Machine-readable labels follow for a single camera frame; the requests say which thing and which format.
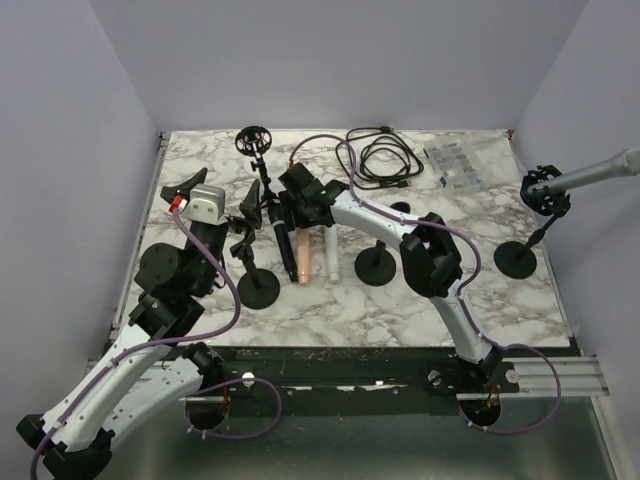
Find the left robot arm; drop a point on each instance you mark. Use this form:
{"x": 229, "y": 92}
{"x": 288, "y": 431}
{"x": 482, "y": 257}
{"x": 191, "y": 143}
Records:
{"x": 154, "y": 360}

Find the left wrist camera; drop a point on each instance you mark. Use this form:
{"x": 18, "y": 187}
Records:
{"x": 204, "y": 204}

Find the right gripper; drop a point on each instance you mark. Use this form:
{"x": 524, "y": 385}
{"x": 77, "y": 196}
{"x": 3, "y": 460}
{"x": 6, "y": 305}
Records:
{"x": 289, "y": 205}

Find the clear plastic organizer box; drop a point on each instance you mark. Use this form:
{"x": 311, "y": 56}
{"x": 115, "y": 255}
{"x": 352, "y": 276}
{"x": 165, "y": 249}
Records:
{"x": 456, "y": 166}

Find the black round-base mic stand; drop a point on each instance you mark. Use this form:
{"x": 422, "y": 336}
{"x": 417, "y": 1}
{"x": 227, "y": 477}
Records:
{"x": 258, "y": 288}

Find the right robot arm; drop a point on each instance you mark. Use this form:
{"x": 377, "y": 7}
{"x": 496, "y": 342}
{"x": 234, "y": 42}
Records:
{"x": 431, "y": 261}

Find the black tripod mic stand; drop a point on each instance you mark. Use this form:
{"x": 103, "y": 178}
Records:
{"x": 254, "y": 141}

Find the beige microphone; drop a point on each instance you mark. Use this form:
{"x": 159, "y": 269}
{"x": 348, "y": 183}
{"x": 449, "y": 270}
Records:
{"x": 303, "y": 240}

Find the black mounting rail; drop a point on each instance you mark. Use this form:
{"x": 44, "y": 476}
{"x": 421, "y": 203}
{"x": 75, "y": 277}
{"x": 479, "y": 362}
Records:
{"x": 273, "y": 382}

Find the white microphone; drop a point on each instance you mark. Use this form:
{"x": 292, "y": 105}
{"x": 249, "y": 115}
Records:
{"x": 332, "y": 254}

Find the round-base stand with shockmount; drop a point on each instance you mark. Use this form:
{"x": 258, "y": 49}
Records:
{"x": 514, "y": 259}

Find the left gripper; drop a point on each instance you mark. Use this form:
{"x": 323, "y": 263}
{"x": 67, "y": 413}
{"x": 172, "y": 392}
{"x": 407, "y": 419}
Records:
{"x": 251, "y": 209}

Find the black microphone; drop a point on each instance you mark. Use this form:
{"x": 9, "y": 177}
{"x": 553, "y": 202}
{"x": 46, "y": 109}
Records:
{"x": 282, "y": 238}

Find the round-base stand with clip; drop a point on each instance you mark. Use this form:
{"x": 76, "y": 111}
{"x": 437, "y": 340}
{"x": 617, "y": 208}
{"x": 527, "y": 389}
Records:
{"x": 375, "y": 266}

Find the silver microphone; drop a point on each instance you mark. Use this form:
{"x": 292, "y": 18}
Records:
{"x": 623, "y": 164}

